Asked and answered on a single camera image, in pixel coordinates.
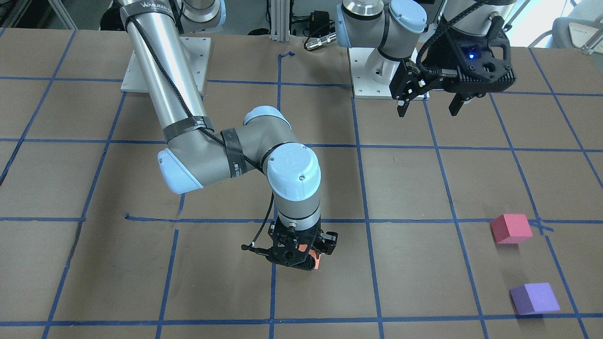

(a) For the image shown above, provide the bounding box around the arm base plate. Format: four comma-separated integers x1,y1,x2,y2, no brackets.
348,48,400,99
121,37,212,94

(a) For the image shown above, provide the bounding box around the silver cylindrical connector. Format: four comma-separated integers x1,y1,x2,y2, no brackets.
303,32,337,51

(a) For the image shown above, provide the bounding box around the aluminium frame post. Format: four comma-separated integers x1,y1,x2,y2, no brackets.
269,0,291,43

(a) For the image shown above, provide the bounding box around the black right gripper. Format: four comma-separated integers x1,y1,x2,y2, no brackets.
266,221,338,271

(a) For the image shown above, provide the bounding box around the pink foam block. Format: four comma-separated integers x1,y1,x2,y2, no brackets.
489,214,533,244

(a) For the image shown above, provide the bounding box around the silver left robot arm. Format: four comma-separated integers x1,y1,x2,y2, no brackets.
335,0,516,117

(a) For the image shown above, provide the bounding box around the purple foam block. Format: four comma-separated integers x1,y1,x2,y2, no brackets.
510,282,561,315

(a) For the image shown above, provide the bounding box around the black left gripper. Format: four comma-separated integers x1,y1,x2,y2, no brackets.
389,29,516,117

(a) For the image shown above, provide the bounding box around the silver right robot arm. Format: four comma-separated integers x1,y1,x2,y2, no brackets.
116,0,337,270

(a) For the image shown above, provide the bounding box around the orange foam block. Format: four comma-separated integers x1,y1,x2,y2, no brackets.
297,244,320,270

